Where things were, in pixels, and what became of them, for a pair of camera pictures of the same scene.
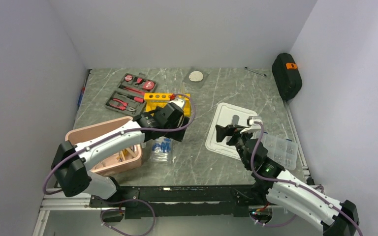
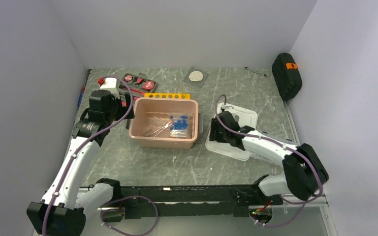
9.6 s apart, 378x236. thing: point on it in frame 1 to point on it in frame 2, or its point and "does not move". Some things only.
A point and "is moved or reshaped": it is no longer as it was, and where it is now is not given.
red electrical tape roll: (128, 77) does not move
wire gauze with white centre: (196, 77) does not move
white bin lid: (225, 114) does not move
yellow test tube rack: (160, 100) does not move
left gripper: (176, 135) to (123, 110)
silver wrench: (246, 68) does not move
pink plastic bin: (130, 157) to (165, 123)
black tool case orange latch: (288, 78) does not move
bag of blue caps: (162, 150) is moved or reshaped
